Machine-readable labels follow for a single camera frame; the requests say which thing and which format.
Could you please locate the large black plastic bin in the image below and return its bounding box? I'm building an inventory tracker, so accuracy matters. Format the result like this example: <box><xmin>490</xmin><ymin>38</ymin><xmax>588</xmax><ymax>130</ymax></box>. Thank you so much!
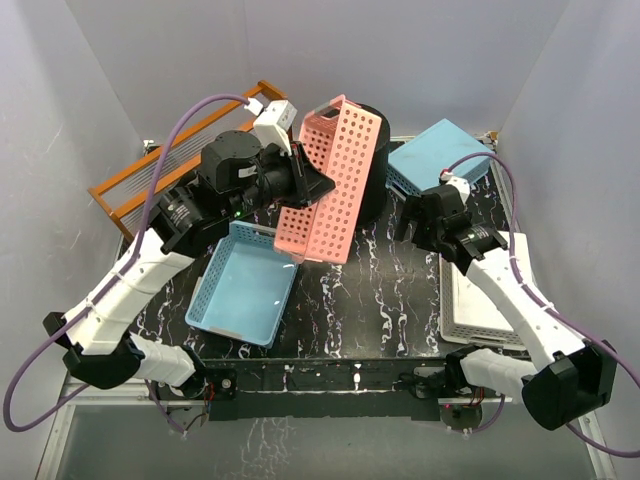
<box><xmin>356</xmin><ymin>103</ymin><xmax>391</xmax><ymax>228</ymax></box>

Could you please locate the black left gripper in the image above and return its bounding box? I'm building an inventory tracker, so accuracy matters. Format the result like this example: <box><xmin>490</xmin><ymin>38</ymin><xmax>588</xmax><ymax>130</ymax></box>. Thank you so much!
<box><xmin>226</xmin><ymin>141</ymin><xmax>336</xmax><ymax>223</ymax></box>

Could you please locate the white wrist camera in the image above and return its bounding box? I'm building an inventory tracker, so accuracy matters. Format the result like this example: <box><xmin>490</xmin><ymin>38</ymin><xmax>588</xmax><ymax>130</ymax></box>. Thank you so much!
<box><xmin>253</xmin><ymin>100</ymin><xmax>297</xmax><ymax>155</ymax></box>
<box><xmin>439</xmin><ymin>170</ymin><xmax>471</xmax><ymax>204</ymax></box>

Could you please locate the white perforated plastic basket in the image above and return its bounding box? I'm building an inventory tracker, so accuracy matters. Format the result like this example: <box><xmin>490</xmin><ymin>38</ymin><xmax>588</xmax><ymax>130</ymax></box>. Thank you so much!
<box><xmin>438</xmin><ymin>257</ymin><xmax>525</xmax><ymax>352</ymax></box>

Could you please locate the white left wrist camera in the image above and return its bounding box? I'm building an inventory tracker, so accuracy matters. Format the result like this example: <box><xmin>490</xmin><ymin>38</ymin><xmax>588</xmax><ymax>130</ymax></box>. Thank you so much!
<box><xmin>253</xmin><ymin>100</ymin><xmax>297</xmax><ymax>155</ymax></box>

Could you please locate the blue plastic basket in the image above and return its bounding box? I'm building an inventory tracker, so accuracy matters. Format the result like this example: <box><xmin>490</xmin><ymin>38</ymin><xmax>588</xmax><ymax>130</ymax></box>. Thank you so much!
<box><xmin>386</xmin><ymin>119</ymin><xmax>492</xmax><ymax>198</ymax></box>

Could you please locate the blue tray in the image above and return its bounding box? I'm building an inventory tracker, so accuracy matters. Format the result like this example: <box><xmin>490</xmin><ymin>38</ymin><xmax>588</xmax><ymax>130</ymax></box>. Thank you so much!
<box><xmin>185</xmin><ymin>221</ymin><xmax>298</xmax><ymax>348</ymax></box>

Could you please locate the orange wooden rack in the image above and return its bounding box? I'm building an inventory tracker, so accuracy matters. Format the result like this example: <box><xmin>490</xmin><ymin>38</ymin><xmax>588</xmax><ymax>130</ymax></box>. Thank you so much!
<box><xmin>87</xmin><ymin>79</ymin><xmax>289</xmax><ymax>241</ymax></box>

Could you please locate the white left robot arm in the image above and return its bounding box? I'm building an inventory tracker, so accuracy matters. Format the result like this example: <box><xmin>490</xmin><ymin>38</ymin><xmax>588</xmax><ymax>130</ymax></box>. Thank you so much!
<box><xmin>43</xmin><ymin>130</ymin><xmax>335</xmax><ymax>399</ymax></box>

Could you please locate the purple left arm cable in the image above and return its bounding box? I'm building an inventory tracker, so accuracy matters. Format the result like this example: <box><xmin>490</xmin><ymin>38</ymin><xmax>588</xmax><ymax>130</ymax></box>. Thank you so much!
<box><xmin>2</xmin><ymin>93</ymin><xmax>264</xmax><ymax>434</ymax></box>

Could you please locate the aluminium front frame rail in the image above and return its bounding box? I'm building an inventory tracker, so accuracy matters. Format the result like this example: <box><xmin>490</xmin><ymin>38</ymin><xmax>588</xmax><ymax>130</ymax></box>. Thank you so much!
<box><xmin>39</xmin><ymin>392</ymin><xmax>616</xmax><ymax>479</ymax></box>

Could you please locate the pink plastic basket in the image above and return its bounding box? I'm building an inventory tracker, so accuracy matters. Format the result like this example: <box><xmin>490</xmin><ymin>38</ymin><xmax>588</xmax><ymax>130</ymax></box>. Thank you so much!
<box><xmin>273</xmin><ymin>93</ymin><xmax>385</xmax><ymax>265</ymax></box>

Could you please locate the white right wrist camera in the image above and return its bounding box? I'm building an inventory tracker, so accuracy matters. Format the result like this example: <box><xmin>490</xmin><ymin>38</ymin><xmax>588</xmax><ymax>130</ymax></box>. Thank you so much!
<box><xmin>439</xmin><ymin>170</ymin><xmax>471</xmax><ymax>204</ymax></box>

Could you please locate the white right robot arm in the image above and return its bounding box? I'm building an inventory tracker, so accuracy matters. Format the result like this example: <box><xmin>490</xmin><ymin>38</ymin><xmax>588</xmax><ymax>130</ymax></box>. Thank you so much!
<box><xmin>395</xmin><ymin>178</ymin><xmax>616</xmax><ymax>431</ymax></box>

